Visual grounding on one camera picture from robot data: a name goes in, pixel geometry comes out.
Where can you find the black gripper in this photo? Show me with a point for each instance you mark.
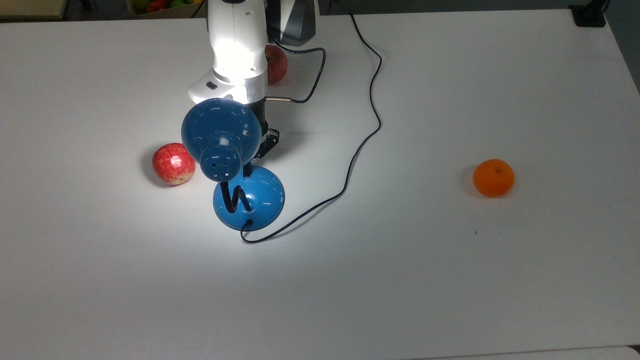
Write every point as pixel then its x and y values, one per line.
pixel 267 140

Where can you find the blue desk lamp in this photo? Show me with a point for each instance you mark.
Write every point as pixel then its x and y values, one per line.
pixel 220 131

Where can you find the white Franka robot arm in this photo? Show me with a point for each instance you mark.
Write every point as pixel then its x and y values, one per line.
pixel 237 45

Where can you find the red apple with glossy highlight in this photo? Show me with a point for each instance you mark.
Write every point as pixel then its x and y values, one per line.
pixel 172 164

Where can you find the red apple with stem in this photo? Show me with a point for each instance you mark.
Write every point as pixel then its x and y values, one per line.
pixel 277 65

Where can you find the cardboard box of fruit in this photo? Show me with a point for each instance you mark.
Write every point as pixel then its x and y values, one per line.
pixel 165 12

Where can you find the red fruit in box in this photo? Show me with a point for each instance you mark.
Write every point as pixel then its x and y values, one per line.
pixel 157 6

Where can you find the orange mandarin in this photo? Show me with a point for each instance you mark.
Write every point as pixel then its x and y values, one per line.
pixel 493 178

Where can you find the yellow wooden furniture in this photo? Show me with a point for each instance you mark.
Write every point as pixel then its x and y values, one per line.
pixel 30 9

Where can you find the black table clamp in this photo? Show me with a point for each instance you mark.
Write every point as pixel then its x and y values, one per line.
pixel 589 16

